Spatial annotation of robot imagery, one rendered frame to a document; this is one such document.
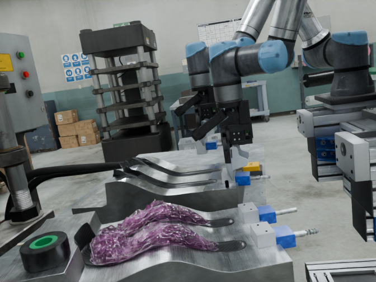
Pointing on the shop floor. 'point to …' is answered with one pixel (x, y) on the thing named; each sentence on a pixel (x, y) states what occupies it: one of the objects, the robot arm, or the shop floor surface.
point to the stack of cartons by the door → (76, 130)
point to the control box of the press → (22, 92)
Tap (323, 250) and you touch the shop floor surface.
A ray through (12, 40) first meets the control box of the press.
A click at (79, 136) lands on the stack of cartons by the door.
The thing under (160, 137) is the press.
